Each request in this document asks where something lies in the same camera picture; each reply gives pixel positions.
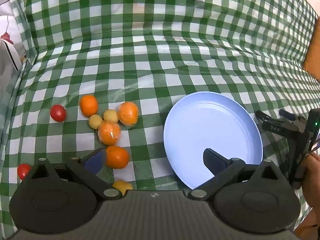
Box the person's right hand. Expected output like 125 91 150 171
301 151 320 209

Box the orange cushion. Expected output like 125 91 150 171
302 15 320 82

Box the person's right forearm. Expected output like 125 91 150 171
294 204 320 238

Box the red tomato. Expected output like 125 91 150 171
50 105 67 122
17 163 32 180

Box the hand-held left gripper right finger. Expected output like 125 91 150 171
187 148 286 200

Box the plastic-wrapped orange mandarin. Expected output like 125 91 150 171
98 121 121 146
118 101 139 127

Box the small yellow fruit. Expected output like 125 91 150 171
103 109 119 123
112 180 133 196
88 114 103 130

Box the light blue plate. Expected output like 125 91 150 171
163 91 263 190

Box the green checkered tablecloth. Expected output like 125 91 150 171
0 0 320 233

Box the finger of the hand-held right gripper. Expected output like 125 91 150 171
279 109 304 125
255 111 304 140

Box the white printed cloth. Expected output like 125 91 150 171
0 0 28 105

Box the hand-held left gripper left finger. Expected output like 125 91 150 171
27 148 123 200

